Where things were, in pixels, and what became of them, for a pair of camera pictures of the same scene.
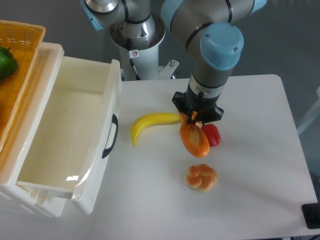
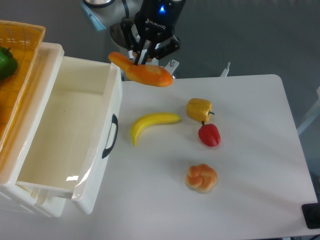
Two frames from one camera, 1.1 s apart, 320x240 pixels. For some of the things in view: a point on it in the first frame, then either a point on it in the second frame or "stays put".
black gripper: x=204 y=109 → x=154 y=23
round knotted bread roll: x=202 y=178 stays put
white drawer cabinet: x=16 y=151 stays put
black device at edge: x=311 y=214 stays put
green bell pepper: x=8 y=63 stays put
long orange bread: x=193 y=136 → x=147 y=74
